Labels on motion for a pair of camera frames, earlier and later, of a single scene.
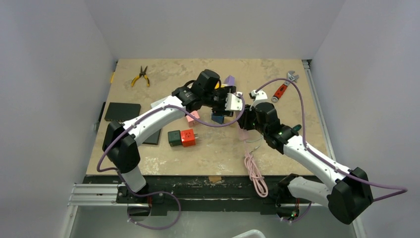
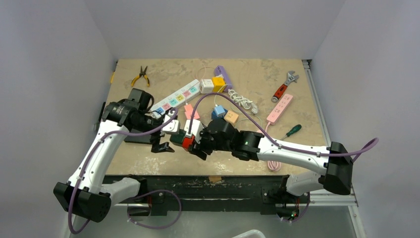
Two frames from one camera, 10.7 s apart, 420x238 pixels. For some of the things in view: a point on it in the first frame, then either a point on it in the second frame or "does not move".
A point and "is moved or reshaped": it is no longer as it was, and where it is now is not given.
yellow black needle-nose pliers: (141, 74) does not move
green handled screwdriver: (296, 128) does not move
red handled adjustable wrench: (282, 88) does not move
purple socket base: (230, 81) is moved or reshaped
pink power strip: (243, 134) is moved or reshaped
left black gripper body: (218, 101) to (147, 123)
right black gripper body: (245, 120) to (203, 144)
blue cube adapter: (218, 119) does not move
